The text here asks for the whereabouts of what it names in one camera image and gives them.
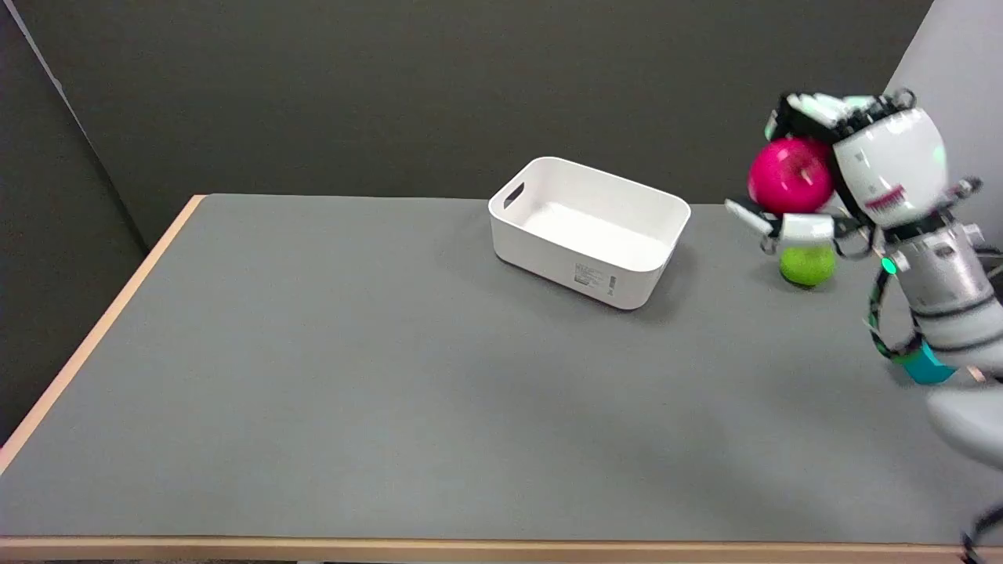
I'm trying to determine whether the red apple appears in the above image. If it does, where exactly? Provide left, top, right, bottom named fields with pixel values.
left=747, top=138, right=835, bottom=215

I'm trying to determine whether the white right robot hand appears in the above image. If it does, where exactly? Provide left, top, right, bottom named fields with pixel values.
left=725, top=89, right=983, bottom=254

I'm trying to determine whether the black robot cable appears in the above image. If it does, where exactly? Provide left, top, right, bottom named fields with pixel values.
left=865, top=266, right=925, bottom=363

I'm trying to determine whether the white plastic storage box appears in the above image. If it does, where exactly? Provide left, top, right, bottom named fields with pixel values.
left=487, top=157, right=692, bottom=311

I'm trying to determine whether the green apple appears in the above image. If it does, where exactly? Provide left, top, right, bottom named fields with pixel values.
left=780, top=246, right=836, bottom=287

